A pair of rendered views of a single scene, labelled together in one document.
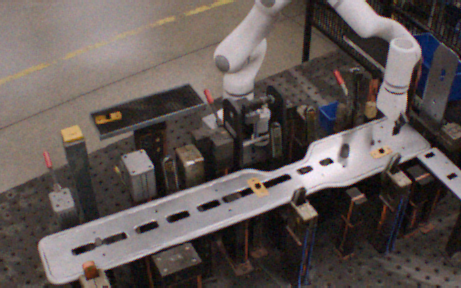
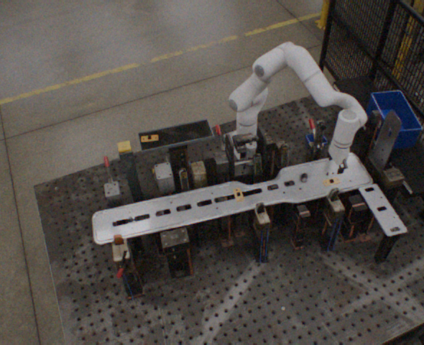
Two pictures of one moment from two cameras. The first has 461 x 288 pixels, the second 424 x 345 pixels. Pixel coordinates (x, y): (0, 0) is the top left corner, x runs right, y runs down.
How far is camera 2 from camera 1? 0.49 m
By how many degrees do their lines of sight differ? 13
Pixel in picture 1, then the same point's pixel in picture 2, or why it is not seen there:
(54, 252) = (101, 223)
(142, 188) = (164, 187)
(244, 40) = (247, 92)
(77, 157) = (126, 161)
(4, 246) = (77, 208)
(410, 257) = (345, 257)
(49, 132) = (132, 118)
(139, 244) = (155, 223)
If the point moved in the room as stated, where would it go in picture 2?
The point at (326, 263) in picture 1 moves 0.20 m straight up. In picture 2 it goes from (282, 249) to (286, 228)
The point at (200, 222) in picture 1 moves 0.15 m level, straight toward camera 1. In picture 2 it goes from (196, 213) to (191, 241)
